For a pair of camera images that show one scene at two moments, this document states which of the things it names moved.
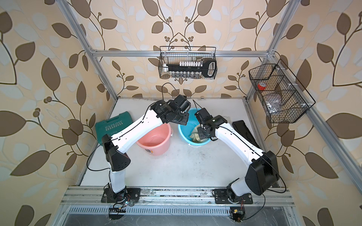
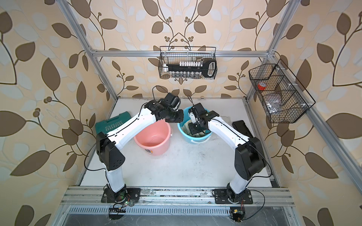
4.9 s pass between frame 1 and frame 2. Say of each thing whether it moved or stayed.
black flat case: stayed
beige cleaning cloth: moved
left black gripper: stayed
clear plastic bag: stayed
